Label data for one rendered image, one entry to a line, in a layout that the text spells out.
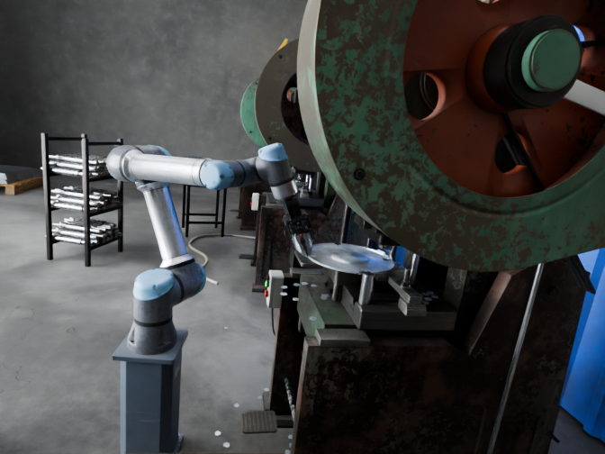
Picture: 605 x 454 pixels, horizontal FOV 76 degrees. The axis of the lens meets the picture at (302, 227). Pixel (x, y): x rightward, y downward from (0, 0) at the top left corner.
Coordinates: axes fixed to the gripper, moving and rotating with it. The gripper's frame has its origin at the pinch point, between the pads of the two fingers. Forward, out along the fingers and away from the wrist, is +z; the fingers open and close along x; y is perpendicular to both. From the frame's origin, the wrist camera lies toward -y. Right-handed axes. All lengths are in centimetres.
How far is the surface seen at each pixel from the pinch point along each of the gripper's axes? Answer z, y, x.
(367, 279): 6.7, 19.3, 11.8
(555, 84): -34, 54, 45
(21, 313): 17, -113, -151
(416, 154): -29, 47, 21
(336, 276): 9.8, 4.5, 5.9
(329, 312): 16.2, 11.7, -0.5
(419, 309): 17.8, 25.6, 21.7
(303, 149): -12, -131, 34
